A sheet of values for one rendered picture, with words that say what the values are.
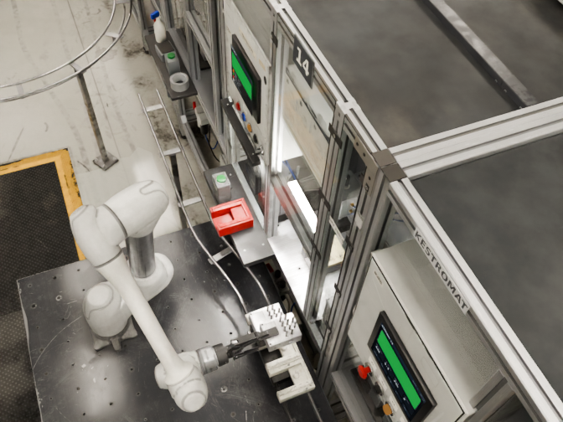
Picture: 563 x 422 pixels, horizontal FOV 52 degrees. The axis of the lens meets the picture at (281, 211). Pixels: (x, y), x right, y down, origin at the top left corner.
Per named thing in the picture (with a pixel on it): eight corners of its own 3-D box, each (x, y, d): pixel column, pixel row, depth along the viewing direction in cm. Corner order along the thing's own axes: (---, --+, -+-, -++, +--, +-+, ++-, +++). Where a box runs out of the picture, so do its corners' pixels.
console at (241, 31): (221, 93, 234) (215, -9, 197) (286, 76, 241) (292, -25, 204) (259, 167, 212) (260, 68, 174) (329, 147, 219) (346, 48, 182)
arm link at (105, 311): (81, 318, 242) (68, 294, 224) (118, 292, 250) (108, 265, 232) (104, 345, 235) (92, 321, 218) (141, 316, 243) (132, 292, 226)
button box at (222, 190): (213, 191, 262) (211, 174, 253) (229, 186, 264) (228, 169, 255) (219, 204, 258) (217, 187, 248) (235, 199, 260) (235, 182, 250)
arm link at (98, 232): (98, 270, 177) (135, 244, 183) (64, 220, 172) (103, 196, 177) (87, 265, 188) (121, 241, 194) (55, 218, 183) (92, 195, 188)
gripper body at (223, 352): (219, 370, 205) (244, 361, 207) (218, 362, 198) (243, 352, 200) (212, 352, 209) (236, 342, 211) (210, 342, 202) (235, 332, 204)
